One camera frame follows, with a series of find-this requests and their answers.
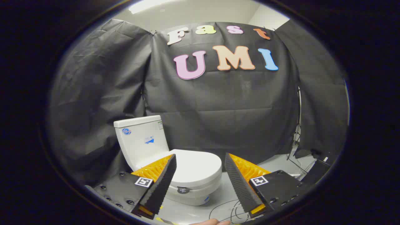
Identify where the white toilet lid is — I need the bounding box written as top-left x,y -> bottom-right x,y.
141,149 -> 223,194

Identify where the white ceramic toilet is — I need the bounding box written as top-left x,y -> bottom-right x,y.
113,115 -> 223,207

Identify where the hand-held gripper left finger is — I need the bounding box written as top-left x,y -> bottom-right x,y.
93,154 -> 177,220

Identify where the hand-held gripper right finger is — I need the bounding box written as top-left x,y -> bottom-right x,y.
224,152 -> 310,218

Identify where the black box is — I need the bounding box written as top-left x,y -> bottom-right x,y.
302,159 -> 331,185

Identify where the black floor cable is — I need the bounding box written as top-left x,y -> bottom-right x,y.
209,199 -> 250,224

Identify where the thin metal stand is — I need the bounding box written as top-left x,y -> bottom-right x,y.
297,86 -> 302,150

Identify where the yellow black floor tape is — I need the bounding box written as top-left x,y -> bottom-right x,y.
155,216 -> 175,225

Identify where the tangle of thin cables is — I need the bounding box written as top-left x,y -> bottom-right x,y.
286,125 -> 313,175

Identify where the black backdrop cloth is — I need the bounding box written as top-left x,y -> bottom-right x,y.
47,19 -> 349,188

